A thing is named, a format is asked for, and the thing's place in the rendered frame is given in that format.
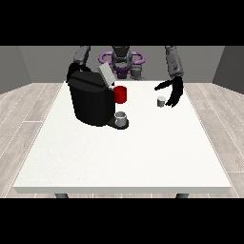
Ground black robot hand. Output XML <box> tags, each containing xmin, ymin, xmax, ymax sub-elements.
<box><xmin>153</xmin><ymin>75</ymin><xmax>185</xmax><ymax>109</ymax></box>
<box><xmin>66</xmin><ymin>62</ymin><xmax>93</xmax><ymax>82</ymax></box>

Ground small grey coffee pod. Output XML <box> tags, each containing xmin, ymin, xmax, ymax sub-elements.
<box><xmin>156</xmin><ymin>95</ymin><xmax>167</xmax><ymax>109</ymax></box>

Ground pale grey machine lid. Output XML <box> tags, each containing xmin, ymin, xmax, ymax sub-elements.
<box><xmin>97</xmin><ymin>62</ymin><xmax>116</xmax><ymax>87</ymax></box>

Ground black coffee machine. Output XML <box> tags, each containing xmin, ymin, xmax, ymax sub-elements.
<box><xmin>66</xmin><ymin>70</ymin><xmax>131</xmax><ymax>131</ymax></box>

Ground red pod holder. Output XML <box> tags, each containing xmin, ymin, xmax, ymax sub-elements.
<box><xmin>112</xmin><ymin>85</ymin><xmax>128</xmax><ymax>105</ymax></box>

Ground grey robot trunk purple rings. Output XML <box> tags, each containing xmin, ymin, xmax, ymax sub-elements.
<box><xmin>98</xmin><ymin>46</ymin><xmax>148</xmax><ymax>81</ymax></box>

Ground small grey cup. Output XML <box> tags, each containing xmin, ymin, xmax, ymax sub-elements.
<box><xmin>114</xmin><ymin>111</ymin><xmax>128</xmax><ymax>128</ymax></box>

